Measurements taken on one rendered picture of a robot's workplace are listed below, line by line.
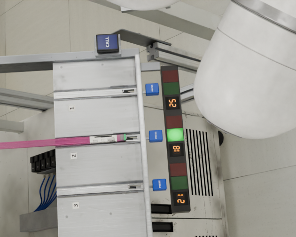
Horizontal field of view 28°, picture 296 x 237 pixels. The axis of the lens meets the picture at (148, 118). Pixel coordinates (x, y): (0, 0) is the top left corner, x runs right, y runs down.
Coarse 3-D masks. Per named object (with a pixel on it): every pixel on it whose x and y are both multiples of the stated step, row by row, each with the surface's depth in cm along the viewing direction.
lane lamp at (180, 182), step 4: (180, 176) 131; (184, 176) 131; (172, 180) 131; (176, 180) 131; (180, 180) 131; (184, 180) 131; (172, 184) 131; (176, 184) 131; (180, 184) 131; (184, 184) 131; (172, 188) 130; (176, 188) 130; (180, 188) 130; (184, 188) 130
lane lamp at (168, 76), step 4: (164, 72) 137; (168, 72) 137; (172, 72) 137; (176, 72) 137; (164, 76) 137; (168, 76) 137; (172, 76) 137; (176, 76) 137; (164, 80) 137; (168, 80) 137; (172, 80) 137; (176, 80) 137
